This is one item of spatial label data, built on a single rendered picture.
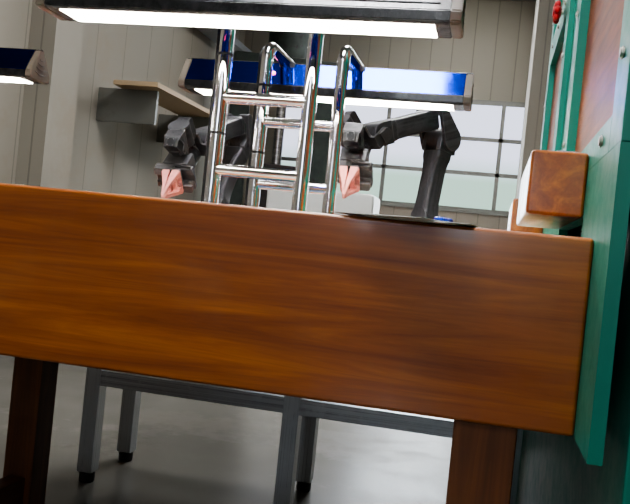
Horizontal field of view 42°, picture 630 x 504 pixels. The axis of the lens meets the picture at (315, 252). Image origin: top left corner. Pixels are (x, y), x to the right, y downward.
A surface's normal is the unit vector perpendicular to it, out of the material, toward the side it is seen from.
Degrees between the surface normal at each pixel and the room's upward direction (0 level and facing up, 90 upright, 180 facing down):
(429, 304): 90
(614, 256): 90
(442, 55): 90
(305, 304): 90
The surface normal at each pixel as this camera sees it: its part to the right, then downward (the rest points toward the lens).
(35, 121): -0.22, -0.01
